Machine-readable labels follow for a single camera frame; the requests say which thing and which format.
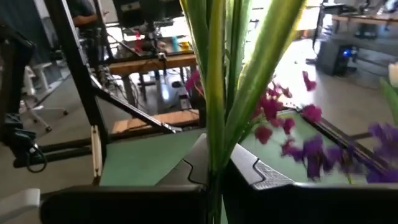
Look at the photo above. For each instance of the purple artificial flower spray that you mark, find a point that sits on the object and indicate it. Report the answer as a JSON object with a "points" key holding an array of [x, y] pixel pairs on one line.
{"points": [[214, 109], [385, 140], [314, 155]]}

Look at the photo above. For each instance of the black computer tower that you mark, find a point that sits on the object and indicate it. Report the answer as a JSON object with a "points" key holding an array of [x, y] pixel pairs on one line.
{"points": [[334, 59]]}

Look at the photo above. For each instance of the teal table mat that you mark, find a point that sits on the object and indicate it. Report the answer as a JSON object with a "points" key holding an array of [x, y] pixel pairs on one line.
{"points": [[149, 158]]}

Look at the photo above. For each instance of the person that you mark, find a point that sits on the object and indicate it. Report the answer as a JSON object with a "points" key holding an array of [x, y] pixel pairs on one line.
{"points": [[82, 12]]}

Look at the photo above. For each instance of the white chair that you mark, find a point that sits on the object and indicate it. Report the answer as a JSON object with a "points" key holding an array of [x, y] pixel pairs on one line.
{"points": [[43, 71]]}

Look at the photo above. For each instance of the white artificial tulip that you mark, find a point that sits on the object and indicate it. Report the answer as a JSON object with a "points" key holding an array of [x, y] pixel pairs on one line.
{"points": [[394, 74]]}

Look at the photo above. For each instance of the magenta artificial flower spray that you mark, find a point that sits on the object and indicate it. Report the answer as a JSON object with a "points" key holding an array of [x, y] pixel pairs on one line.
{"points": [[270, 107], [311, 112], [192, 81]]}

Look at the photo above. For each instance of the wooden workbench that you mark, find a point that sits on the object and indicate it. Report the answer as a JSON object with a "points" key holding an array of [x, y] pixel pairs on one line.
{"points": [[149, 63]]}

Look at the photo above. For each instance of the black diagonal support strut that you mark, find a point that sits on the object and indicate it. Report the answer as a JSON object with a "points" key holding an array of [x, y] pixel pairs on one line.
{"points": [[77, 62]]}

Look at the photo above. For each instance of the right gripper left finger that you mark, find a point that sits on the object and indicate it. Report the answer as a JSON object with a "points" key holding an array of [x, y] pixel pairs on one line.
{"points": [[140, 205]]}

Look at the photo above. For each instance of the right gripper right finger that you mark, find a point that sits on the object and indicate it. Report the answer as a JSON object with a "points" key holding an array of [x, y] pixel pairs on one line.
{"points": [[295, 205]]}

